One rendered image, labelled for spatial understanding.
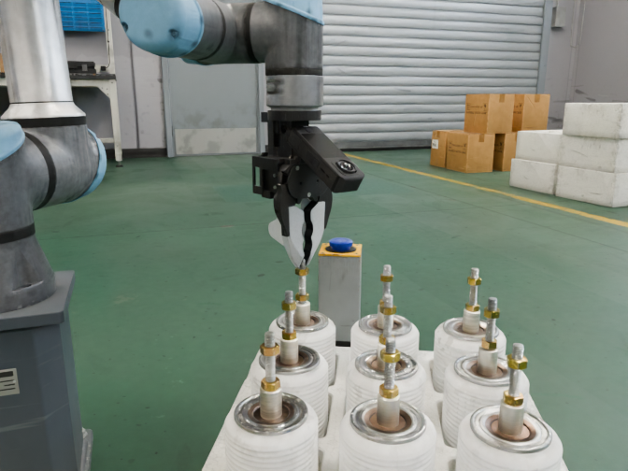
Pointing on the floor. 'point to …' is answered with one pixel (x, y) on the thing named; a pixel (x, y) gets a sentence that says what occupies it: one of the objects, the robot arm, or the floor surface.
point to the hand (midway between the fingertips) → (305, 258)
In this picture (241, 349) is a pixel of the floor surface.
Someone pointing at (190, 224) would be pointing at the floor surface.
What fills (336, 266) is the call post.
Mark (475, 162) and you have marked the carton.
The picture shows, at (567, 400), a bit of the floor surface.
